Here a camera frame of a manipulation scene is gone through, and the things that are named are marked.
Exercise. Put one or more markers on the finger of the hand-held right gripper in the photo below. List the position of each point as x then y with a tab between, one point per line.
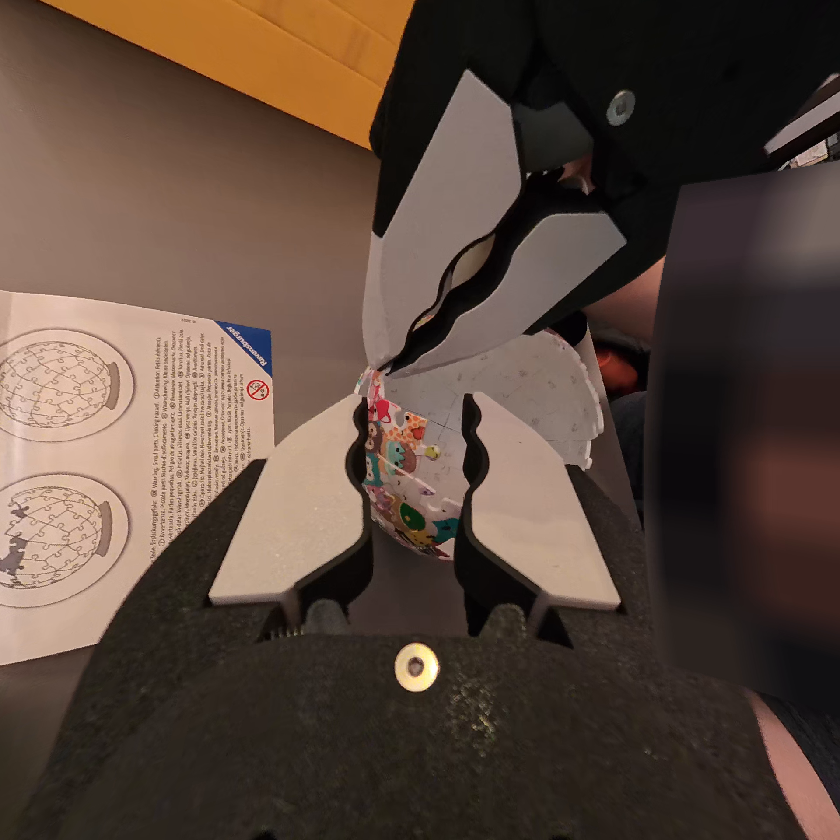
439	216
544	275

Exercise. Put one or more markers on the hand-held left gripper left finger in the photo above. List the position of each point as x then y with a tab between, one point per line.
295	525

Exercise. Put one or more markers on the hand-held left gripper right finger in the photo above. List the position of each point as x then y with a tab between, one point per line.
538	525

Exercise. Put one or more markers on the colourful puzzle ball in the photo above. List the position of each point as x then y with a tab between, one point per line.
420	492

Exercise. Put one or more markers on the person's left forearm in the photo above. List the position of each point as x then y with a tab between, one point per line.
781	761

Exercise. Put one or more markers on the person's right forearm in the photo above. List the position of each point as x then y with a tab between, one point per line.
623	305

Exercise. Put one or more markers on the orange chair seat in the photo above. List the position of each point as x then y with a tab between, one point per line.
620	371

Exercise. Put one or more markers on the white instruction leaflet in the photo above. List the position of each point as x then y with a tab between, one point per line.
131	459

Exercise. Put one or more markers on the yellow cardboard box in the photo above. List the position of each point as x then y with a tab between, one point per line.
262	46

